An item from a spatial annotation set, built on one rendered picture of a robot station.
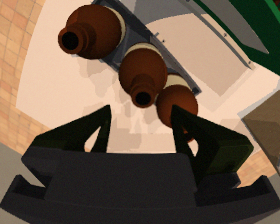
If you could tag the green plastic crate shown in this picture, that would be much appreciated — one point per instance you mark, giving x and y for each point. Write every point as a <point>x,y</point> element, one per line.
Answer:
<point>253,24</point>

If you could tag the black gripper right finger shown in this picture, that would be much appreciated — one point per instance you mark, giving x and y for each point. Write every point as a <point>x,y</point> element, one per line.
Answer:
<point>220,149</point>

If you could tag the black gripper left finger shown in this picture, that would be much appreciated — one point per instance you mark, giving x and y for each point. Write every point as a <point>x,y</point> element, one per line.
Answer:
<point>73,135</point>

